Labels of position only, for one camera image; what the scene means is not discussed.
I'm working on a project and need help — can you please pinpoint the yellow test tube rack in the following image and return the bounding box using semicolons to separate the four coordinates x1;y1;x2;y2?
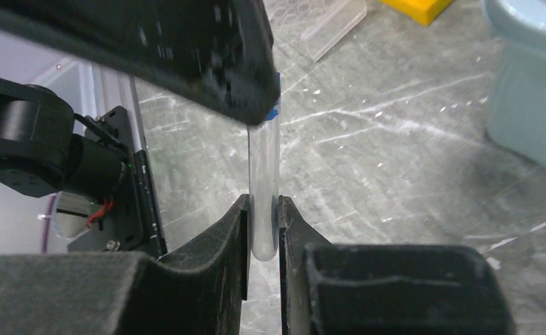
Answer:
380;0;453;27

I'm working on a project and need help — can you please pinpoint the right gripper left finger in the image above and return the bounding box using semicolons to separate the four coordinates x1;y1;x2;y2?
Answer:
0;195;249;334

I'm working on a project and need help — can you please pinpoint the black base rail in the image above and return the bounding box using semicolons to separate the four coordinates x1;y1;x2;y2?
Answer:
55;60;168;260

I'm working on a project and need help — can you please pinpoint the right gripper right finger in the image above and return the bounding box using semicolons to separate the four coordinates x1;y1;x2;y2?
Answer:
278;196;516;334

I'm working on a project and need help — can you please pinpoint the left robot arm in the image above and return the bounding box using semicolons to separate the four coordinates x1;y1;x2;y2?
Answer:
0;1;280;200

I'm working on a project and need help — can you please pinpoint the teal plastic bin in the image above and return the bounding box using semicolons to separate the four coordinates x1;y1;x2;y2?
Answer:
482;0;546;167

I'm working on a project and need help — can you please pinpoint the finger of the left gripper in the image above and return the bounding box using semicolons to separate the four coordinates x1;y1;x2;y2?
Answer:
0;1;280;126

